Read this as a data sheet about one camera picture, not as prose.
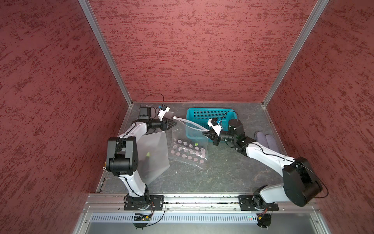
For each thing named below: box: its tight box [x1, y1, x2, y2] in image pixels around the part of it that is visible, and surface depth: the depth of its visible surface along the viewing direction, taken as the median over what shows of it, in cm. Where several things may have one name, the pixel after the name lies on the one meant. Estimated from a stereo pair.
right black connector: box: [256, 213, 272, 231], surface depth 72 cm
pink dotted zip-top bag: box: [168, 116, 210, 170], surface depth 90 cm
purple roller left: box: [254, 131, 270, 149], surface depth 100 cm
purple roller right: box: [264, 134, 281, 154], surface depth 97 cm
